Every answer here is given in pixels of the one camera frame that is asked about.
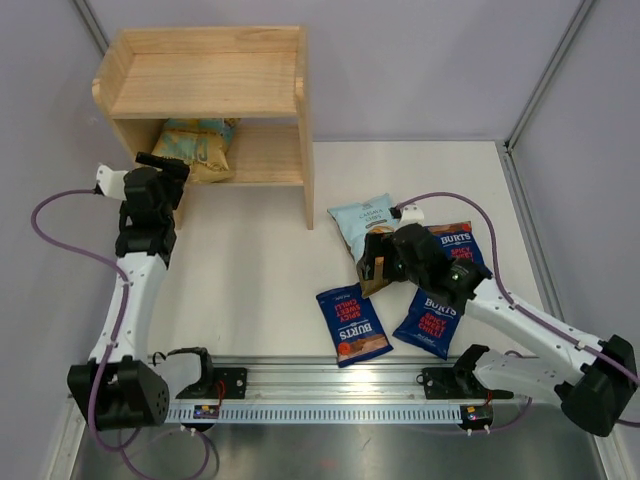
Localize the light blue cassava chips bag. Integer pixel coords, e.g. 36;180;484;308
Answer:
328;193;397;298

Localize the yellow kettle chips bag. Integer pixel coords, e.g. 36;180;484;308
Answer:
152;118;240;184

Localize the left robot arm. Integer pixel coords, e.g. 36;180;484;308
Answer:
67;152;216;432

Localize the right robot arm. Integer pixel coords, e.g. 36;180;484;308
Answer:
358;223;639;437

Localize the wooden two-tier shelf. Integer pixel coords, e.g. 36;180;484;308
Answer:
92;26;314;229

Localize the blue Burts bag right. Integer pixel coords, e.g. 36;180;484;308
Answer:
427;221;484;265

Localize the blue burts bag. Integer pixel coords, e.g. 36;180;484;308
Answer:
427;221;484;265
316;283;393;368
392;289;462;360

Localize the blue Burts bag middle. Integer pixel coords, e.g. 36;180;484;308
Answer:
392;289;462;360

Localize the blue Burts bag left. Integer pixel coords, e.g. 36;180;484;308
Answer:
316;283;393;368

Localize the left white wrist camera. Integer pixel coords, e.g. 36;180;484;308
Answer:
94;164;128;201

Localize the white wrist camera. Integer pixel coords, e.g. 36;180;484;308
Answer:
94;164;128;201
390;204;424;230

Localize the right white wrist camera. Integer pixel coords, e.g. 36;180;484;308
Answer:
390;204;424;230

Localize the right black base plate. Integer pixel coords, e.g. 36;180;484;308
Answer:
416;367;487;400

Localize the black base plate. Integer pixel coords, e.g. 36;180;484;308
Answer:
196;367;248;400
416;367;487;400

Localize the aluminium mounting rail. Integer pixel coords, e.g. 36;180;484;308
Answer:
67;355;531;406

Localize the left aluminium frame post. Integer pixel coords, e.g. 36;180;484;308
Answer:
69;0;110;56

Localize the aluminium frame post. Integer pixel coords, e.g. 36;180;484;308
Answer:
504;0;598;154
69;0;110;56

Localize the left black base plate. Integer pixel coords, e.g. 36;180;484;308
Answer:
196;367;248;400

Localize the white slotted cable duct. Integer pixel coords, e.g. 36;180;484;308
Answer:
165;403;492;424

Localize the right aluminium frame post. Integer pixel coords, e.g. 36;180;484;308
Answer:
504;0;598;154

